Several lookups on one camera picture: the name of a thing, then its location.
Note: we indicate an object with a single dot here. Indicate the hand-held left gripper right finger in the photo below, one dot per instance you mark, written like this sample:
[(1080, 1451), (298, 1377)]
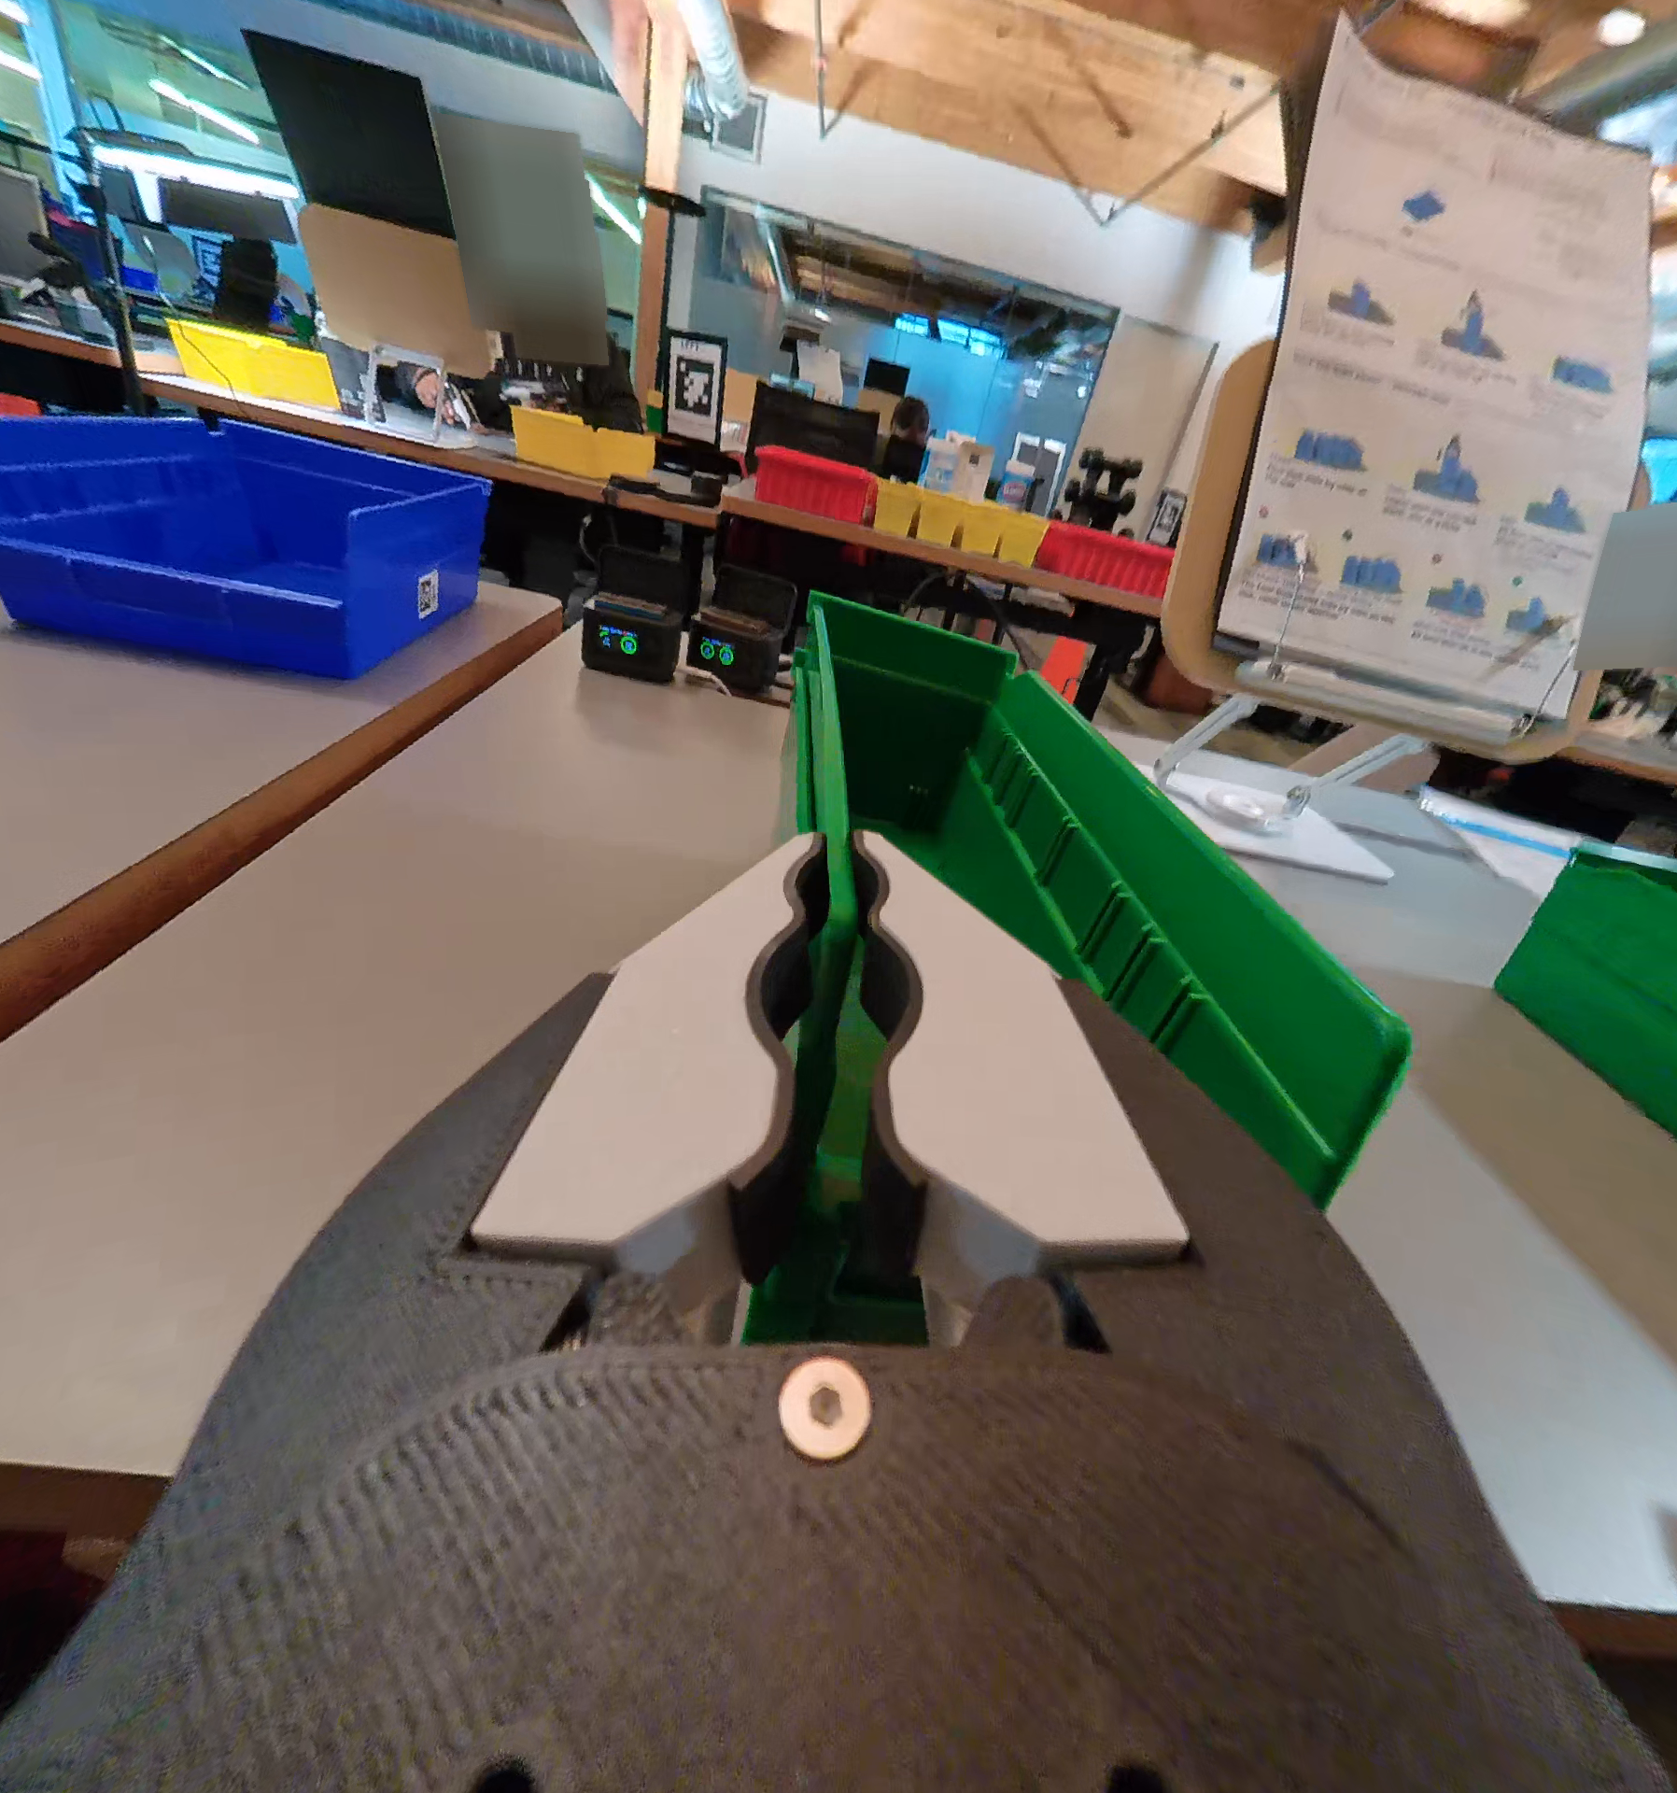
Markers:
[(1035, 1107)]

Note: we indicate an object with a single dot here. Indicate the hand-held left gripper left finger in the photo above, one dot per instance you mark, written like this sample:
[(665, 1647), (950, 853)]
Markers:
[(636, 1107)]

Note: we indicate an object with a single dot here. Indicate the green plastic bin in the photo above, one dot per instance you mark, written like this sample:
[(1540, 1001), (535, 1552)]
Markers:
[(1624, 981), (1132, 911)]

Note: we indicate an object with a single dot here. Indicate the grey desk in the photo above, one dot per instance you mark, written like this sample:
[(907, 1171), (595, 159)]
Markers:
[(152, 758), (292, 1051)]

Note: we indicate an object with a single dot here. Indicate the white blue-edged paper sheet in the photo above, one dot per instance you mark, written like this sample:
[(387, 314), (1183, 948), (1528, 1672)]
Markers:
[(1497, 842)]

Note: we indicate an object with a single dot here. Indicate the instruction sheet on stand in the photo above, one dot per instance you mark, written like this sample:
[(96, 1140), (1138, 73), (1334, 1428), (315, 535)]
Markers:
[(1189, 589)]

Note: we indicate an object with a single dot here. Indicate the red ribbed bin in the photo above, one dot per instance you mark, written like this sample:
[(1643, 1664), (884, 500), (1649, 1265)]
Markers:
[(1105, 562), (814, 485)]

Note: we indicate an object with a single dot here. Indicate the long wooden background table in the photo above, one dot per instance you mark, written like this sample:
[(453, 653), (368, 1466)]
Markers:
[(488, 471), (923, 562)]

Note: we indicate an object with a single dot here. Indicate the small yellow bin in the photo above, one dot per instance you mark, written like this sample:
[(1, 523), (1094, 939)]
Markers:
[(981, 529), (940, 519), (1024, 539), (898, 510)]

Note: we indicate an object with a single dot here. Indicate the black flat device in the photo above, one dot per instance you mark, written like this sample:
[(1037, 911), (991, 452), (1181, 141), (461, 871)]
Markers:
[(665, 490)]

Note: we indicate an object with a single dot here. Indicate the black dumbbell rack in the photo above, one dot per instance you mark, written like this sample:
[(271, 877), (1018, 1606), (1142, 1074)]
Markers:
[(1105, 490)]

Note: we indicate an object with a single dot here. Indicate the blue plastic bin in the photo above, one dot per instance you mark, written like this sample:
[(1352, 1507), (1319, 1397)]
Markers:
[(292, 589)]

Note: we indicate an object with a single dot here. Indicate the large yellow bin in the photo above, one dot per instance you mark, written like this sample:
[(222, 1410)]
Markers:
[(251, 368), (579, 446)]

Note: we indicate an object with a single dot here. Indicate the black desktop monitor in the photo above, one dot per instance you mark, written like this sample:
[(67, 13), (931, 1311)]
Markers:
[(810, 420)]

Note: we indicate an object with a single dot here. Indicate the black white marker sign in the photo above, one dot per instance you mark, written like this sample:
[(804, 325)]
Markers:
[(696, 391)]

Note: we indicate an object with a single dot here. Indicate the clear acrylic sign holder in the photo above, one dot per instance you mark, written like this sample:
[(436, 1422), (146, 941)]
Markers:
[(405, 393)]

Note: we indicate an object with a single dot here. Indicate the printed instruction sheet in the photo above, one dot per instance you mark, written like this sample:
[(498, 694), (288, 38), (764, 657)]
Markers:
[(1414, 351)]

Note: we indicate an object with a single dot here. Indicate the beige background document stand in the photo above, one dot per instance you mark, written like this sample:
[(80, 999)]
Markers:
[(377, 294)]

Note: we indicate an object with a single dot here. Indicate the black panel screen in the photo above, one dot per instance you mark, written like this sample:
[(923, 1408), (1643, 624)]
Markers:
[(342, 133)]

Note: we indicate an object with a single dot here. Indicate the silver spiral ventilation duct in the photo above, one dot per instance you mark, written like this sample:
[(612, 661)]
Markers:
[(721, 58)]

